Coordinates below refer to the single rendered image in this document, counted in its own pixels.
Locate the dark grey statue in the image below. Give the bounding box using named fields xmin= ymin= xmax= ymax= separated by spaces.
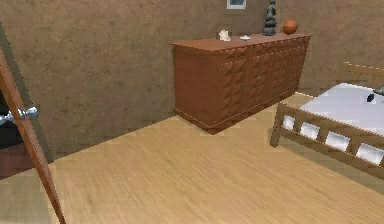
xmin=262 ymin=0 xmax=279 ymax=37

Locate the silver door knob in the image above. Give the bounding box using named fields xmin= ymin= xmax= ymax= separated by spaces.
xmin=0 ymin=106 xmax=40 ymax=126

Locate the small cream box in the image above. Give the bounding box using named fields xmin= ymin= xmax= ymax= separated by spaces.
xmin=218 ymin=29 xmax=232 ymax=42

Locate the brown wooden room door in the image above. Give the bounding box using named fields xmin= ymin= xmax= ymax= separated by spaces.
xmin=0 ymin=46 xmax=67 ymax=224

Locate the framed picture on wall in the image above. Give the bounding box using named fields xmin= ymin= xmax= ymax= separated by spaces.
xmin=226 ymin=0 xmax=247 ymax=10

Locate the brown wooden dresser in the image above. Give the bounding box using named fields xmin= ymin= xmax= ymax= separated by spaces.
xmin=169 ymin=32 xmax=313 ymax=136

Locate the wooden bed with white mattress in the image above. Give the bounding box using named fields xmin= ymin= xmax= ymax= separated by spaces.
xmin=269 ymin=61 xmax=384 ymax=181

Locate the orange basketball with black stripes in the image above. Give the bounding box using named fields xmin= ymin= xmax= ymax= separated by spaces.
xmin=282 ymin=19 xmax=299 ymax=36

